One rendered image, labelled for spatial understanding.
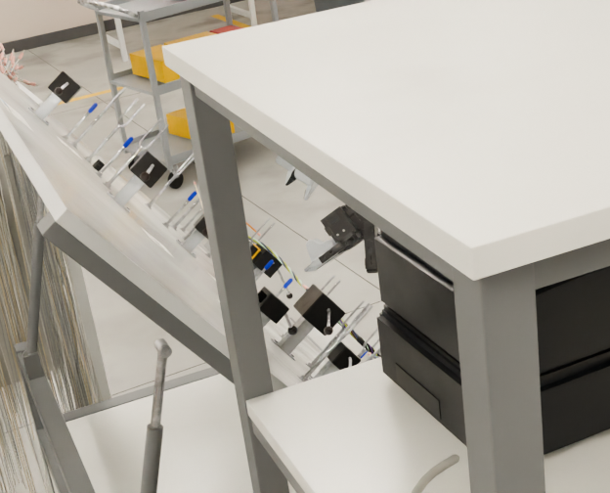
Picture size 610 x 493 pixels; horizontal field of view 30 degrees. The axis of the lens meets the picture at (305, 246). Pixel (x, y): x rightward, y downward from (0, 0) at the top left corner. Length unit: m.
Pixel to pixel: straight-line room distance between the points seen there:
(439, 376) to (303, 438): 0.16
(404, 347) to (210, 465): 1.23
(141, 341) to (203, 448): 2.27
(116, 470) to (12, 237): 0.65
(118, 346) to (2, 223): 2.02
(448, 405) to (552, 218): 0.51
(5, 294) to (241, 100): 1.87
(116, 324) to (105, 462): 2.43
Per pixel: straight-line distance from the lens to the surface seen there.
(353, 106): 0.86
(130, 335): 4.72
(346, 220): 2.37
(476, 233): 0.62
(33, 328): 2.36
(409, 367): 1.17
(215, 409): 2.53
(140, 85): 6.21
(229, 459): 2.36
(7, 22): 10.33
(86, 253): 1.38
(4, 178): 2.69
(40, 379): 2.39
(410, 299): 1.13
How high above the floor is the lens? 2.10
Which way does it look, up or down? 24 degrees down
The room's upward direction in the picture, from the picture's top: 8 degrees counter-clockwise
